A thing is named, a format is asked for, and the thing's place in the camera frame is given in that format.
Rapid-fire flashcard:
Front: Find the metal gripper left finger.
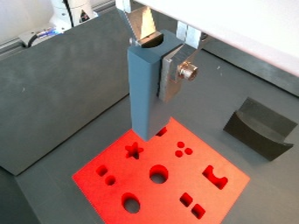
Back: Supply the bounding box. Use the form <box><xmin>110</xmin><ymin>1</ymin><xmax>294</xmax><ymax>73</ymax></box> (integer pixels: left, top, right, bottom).
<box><xmin>116</xmin><ymin>0</ymin><xmax>163</xmax><ymax>48</ymax></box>

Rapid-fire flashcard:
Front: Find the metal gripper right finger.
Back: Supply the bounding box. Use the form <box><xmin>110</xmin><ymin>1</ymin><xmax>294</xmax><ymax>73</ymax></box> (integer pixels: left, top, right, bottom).
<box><xmin>159</xmin><ymin>21</ymin><xmax>210</xmax><ymax>102</ymax></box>

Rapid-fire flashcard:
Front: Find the blue arch-shaped block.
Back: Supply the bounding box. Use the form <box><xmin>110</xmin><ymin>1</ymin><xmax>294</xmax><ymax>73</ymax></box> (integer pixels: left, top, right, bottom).
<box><xmin>127</xmin><ymin>30</ymin><xmax>183</xmax><ymax>141</ymax></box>

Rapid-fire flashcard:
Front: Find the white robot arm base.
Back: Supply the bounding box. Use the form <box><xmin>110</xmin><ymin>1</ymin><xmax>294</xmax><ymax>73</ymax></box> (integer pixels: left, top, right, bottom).
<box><xmin>51</xmin><ymin>0</ymin><xmax>99</xmax><ymax>32</ymax></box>

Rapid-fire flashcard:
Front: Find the grey side panel board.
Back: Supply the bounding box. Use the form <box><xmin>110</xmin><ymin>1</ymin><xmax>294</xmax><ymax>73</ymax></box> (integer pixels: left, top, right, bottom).
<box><xmin>0</xmin><ymin>10</ymin><xmax>128</xmax><ymax>175</ymax></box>

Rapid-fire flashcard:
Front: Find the black curved holder stand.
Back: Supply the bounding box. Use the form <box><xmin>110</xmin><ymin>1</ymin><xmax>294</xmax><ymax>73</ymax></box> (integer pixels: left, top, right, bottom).
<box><xmin>223</xmin><ymin>97</ymin><xmax>298</xmax><ymax>161</ymax></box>

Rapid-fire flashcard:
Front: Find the red shape-sorter block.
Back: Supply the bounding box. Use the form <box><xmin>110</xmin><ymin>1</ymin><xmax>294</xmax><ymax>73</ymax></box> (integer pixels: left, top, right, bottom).
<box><xmin>72</xmin><ymin>120</ymin><xmax>250</xmax><ymax>224</ymax></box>

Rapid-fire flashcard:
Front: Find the aluminium frame rail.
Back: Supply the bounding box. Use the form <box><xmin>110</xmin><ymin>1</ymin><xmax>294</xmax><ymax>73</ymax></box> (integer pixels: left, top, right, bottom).
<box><xmin>0</xmin><ymin>0</ymin><xmax>116</xmax><ymax>60</ymax></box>

